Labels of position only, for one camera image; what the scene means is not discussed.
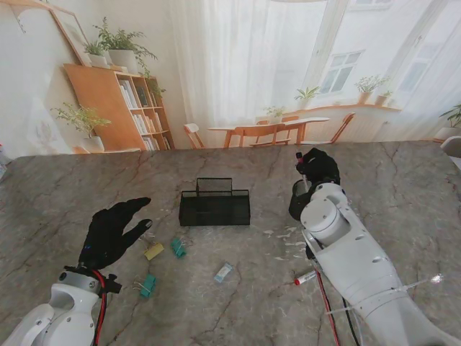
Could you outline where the black mesh pen cup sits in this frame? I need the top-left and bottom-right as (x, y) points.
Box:
(288, 179), (318, 223)

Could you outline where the teal binder clip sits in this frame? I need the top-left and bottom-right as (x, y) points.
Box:
(133, 273), (157, 298)
(169, 237), (189, 259)

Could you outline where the red black cable of right arm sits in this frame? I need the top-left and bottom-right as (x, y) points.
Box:
(313, 267), (362, 346)

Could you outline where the red cable of left arm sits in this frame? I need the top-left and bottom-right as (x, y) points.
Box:
(90, 269), (109, 346)

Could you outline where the black mesh desk organizer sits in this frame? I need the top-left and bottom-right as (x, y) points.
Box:
(179, 177), (251, 227)

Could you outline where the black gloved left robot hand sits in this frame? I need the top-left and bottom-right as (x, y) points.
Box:
(77, 197), (153, 271)

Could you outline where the white marker with red cap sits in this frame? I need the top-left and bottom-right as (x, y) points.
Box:
(294, 270), (316, 287)

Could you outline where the pink and white pen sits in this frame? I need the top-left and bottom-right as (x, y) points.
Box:
(295, 151), (310, 192)

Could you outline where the small blue white box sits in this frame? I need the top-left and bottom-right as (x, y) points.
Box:
(213, 262), (233, 283)

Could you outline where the printed room backdrop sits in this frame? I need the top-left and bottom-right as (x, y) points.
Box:
(0, 0), (461, 159)

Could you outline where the yellow binder clip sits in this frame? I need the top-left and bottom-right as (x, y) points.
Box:
(138, 234), (165, 261)

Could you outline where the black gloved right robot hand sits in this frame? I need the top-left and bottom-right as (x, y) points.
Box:
(295, 147), (341, 189)

